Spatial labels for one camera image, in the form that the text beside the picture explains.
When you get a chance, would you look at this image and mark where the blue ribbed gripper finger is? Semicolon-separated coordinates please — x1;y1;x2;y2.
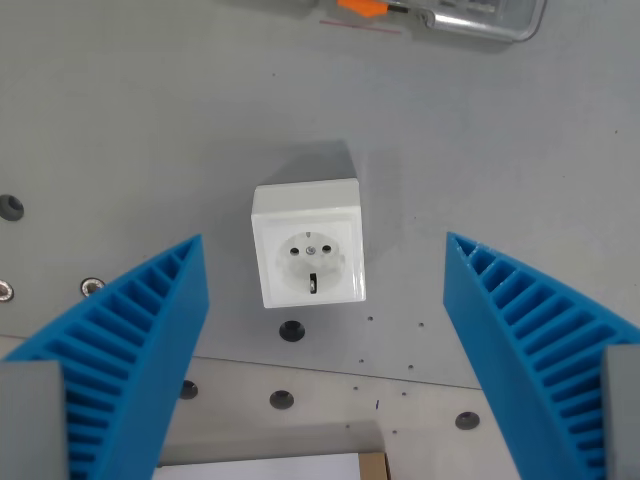
0;233;210;480
442;231;640;480

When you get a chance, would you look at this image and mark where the white paper sheet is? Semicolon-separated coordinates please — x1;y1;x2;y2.
151;452;363;480

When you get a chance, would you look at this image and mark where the brown cardboard piece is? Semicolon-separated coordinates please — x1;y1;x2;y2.
357;451;392;480

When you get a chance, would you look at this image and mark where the clear plastic case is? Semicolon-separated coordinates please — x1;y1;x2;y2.
319;0;548;43

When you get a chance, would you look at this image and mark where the orange plastic part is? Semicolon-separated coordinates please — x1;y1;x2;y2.
337;0;390;19

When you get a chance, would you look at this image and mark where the white wall socket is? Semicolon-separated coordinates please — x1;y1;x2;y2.
250;178;367;310

